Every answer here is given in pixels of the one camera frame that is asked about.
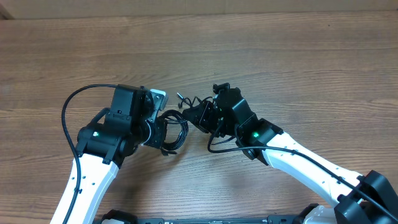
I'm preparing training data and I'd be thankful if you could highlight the black cable bundle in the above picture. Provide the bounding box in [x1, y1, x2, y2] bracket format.
[157, 91, 215, 156]

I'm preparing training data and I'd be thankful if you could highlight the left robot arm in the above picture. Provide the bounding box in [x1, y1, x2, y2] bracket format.
[51, 85, 168, 223]

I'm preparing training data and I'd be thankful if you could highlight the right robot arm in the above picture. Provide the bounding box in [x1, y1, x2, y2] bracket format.
[181, 83, 397, 223]

